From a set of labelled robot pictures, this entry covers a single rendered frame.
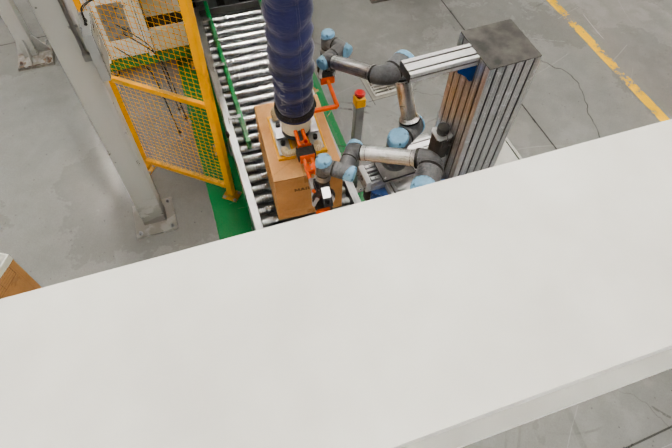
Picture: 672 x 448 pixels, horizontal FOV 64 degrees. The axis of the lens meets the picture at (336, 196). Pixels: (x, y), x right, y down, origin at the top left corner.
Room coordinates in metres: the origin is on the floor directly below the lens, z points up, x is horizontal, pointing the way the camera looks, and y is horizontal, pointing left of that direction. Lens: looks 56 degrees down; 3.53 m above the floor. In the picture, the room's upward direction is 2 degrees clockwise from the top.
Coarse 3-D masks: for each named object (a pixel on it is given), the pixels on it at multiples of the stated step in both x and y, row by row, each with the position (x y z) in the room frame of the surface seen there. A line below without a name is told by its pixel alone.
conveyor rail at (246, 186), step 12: (204, 36) 3.46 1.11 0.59; (204, 48) 3.32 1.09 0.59; (216, 72) 3.06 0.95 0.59; (216, 84) 2.93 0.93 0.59; (216, 96) 2.97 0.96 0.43; (228, 120) 2.58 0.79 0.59; (240, 156) 2.26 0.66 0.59; (240, 168) 2.16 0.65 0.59; (240, 180) 2.18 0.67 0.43; (252, 192) 1.97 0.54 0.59; (252, 204) 1.88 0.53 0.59; (252, 216) 1.79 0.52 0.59
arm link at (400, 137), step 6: (390, 132) 1.96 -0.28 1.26; (396, 132) 1.96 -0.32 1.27; (402, 132) 1.95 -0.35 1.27; (408, 132) 1.97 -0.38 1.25; (390, 138) 1.92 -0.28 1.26; (396, 138) 1.92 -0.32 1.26; (402, 138) 1.92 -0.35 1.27; (408, 138) 1.92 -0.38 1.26; (390, 144) 1.90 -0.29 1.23; (396, 144) 1.88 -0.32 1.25; (402, 144) 1.88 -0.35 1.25; (408, 144) 1.92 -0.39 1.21
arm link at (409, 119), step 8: (392, 56) 2.13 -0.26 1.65; (400, 56) 2.12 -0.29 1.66; (408, 56) 2.13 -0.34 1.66; (400, 72) 2.03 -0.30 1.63; (400, 80) 2.06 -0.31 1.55; (400, 88) 2.07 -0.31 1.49; (408, 88) 2.07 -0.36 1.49; (400, 96) 2.06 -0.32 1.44; (408, 96) 2.05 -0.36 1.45; (400, 104) 2.06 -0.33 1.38; (408, 104) 2.04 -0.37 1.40; (408, 112) 2.03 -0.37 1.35; (400, 120) 2.04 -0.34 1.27; (408, 120) 2.02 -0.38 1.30; (416, 120) 2.02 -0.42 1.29; (408, 128) 2.00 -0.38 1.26; (416, 128) 2.00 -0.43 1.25; (424, 128) 2.05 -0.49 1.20; (416, 136) 1.98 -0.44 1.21
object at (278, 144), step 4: (268, 120) 2.16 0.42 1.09; (272, 120) 2.16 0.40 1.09; (268, 124) 2.13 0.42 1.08; (272, 124) 2.13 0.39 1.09; (276, 124) 2.11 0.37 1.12; (280, 124) 2.13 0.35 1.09; (272, 128) 2.10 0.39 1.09; (272, 132) 2.07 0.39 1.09; (272, 136) 2.04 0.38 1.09; (276, 140) 2.01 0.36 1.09; (280, 140) 2.01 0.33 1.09; (284, 140) 1.99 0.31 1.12; (288, 140) 2.01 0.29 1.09; (276, 144) 1.98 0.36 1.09; (280, 144) 1.98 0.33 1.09; (284, 144) 1.97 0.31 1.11; (288, 144) 1.98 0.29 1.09; (276, 148) 1.95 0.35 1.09; (280, 148) 1.95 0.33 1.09; (288, 148) 1.95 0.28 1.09; (292, 148) 1.95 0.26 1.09; (276, 152) 1.92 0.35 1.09; (280, 152) 1.92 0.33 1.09; (280, 156) 1.89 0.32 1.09; (284, 156) 1.89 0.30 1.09; (292, 156) 1.90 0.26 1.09; (280, 160) 1.87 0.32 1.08
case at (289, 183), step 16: (256, 112) 2.24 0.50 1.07; (320, 112) 2.26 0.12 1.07; (320, 128) 2.13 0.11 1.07; (272, 144) 1.99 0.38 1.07; (272, 160) 1.88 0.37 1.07; (288, 160) 1.88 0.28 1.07; (336, 160) 1.89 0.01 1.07; (272, 176) 1.76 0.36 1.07; (288, 176) 1.77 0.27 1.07; (304, 176) 1.78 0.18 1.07; (272, 192) 1.88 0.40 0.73; (288, 192) 1.74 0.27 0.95; (304, 192) 1.77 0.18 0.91; (336, 192) 1.83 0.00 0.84; (288, 208) 1.74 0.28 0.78; (304, 208) 1.77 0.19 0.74
